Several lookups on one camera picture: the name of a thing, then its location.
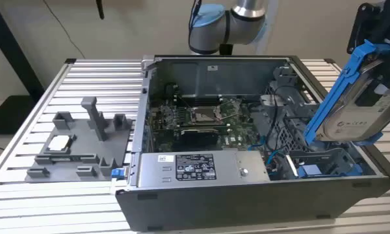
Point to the hard disk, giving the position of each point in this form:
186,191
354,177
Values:
347,122

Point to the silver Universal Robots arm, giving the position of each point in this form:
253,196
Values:
214,31

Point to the grey metal disk bay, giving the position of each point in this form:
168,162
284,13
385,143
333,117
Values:
289,126

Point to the blue disk carrier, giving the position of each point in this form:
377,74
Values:
314,170

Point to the black table corner cap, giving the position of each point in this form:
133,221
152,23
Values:
70,61
329,61

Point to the green motherboard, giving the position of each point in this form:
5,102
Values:
237,136

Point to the CPU socket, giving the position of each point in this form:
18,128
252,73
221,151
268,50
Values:
202,114

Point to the black graphics card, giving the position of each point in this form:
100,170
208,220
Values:
198,137

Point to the silver power supply unit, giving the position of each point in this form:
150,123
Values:
198,168

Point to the black open PC case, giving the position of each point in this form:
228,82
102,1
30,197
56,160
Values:
246,207

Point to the black hanging antenna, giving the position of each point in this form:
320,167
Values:
100,9

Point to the blue case latch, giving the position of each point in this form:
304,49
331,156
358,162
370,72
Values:
117,173

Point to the grey parts rack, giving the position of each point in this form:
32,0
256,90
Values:
84,146

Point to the silver CPU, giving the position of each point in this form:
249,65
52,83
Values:
60,143

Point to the green RAM stick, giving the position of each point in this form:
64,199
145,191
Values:
62,159

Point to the black monitor stand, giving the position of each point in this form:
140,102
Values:
6,114

